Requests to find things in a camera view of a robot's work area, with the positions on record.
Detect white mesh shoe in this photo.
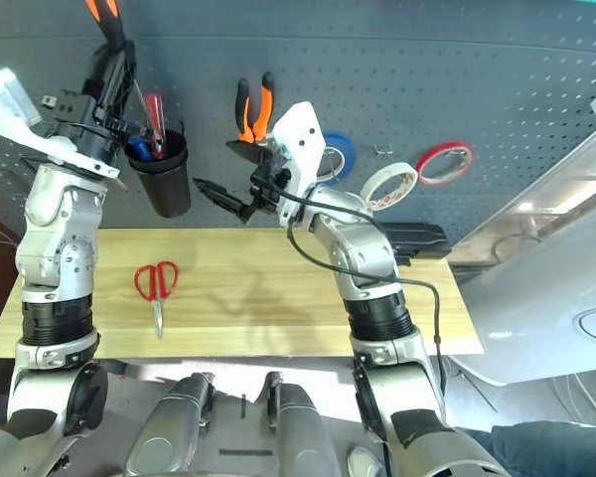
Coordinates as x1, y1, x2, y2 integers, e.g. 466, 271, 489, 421
347, 444, 386, 477

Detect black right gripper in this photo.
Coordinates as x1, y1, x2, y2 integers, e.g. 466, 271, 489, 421
192, 140, 293, 224

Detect blue tape roll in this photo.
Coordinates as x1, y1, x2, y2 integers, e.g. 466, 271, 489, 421
319, 130, 358, 187

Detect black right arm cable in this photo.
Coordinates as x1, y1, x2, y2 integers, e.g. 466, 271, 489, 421
272, 168, 449, 399

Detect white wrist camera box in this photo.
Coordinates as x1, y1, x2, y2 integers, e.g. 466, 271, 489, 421
0, 66, 121, 181
272, 100, 328, 194

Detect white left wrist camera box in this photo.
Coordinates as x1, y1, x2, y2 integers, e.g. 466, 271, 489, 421
0, 66, 121, 181

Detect grey pegboard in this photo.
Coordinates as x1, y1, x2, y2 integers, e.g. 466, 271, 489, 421
0, 0, 596, 245

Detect red tape roll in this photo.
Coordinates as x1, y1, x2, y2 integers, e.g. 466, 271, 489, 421
415, 139, 475, 187

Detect orange handled pliers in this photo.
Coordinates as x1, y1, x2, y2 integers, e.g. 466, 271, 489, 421
233, 71, 277, 147

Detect black tool case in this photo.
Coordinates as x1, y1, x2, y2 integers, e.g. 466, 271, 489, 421
378, 221, 451, 267

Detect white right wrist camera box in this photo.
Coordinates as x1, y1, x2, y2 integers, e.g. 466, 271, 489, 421
272, 100, 328, 194

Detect bystander blue jeans leg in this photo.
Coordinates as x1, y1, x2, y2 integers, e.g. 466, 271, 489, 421
469, 419, 596, 477

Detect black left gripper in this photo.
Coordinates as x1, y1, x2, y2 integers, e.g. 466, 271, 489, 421
43, 39, 139, 168

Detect white tape roll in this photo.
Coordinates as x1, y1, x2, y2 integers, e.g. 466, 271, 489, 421
360, 161, 420, 211

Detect blue handled screwdriver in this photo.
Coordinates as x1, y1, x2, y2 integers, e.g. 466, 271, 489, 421
128, 138, 153, 162

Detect black plastic cup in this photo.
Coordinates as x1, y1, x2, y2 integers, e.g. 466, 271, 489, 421
123, 129, 193, 220

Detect grey robot leg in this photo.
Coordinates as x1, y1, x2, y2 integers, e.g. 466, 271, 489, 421
264, 371, 343, 477
123, 371, 218, 477

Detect grey robot right leg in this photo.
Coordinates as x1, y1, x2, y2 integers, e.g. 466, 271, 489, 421
264, 371, 343, 477

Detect grey robot left leg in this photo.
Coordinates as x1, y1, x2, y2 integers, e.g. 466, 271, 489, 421
123, 371, 218, 477

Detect clear red handled screwdriver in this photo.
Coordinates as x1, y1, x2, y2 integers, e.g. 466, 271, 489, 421
144, 93, 168, 161

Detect red handled scissors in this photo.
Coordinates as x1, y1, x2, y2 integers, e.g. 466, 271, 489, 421
133, 259, 181, 341

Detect orange black screwdriver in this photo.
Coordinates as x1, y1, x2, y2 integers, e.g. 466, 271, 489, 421
85, 0, 164, 154

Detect white cabinet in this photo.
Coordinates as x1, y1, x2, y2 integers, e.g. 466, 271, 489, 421
446, 79, 596, 388

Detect white floor cables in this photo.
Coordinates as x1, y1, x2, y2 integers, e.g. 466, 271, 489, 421
550, 369, 596, 429

